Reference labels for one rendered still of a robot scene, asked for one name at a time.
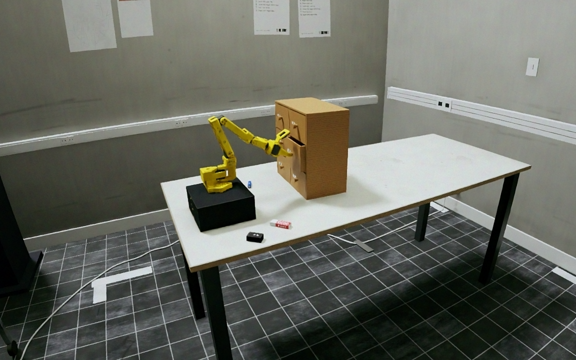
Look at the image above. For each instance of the red and white eraser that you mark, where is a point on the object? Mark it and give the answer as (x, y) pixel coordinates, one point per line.
(280, 224)

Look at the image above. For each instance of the brown wooden chest of drawers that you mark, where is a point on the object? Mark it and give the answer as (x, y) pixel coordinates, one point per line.
(327, 143)

